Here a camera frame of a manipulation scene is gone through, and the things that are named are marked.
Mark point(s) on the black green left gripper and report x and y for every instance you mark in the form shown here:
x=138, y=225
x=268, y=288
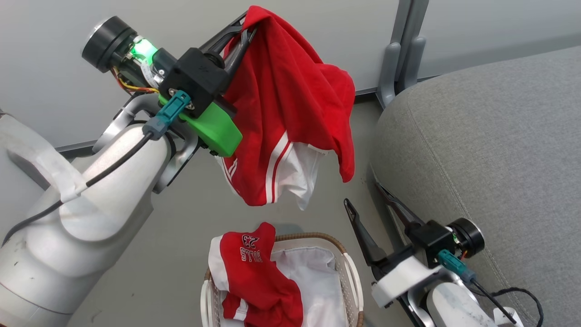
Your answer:
x=199, y=75

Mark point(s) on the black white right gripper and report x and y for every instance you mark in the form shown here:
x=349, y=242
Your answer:
x=422, y=268

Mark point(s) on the red shorts with white stripes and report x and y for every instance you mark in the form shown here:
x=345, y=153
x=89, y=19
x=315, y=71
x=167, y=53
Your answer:
x=290, y=100

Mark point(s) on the red basketball jersey number 23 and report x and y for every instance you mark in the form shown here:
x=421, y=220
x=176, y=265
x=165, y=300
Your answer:
x=254, y=281

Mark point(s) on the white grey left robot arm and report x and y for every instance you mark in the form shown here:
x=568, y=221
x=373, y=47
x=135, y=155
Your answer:
x=113, y=181

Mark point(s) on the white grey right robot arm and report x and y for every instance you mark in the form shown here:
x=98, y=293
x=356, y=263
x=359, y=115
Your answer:
x=454, y=304

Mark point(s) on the grey fabric sofa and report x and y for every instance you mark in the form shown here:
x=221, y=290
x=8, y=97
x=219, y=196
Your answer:
x=490, y=159

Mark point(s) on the grey upright partition post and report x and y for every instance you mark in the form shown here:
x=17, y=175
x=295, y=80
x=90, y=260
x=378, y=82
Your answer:
x=401, y=50

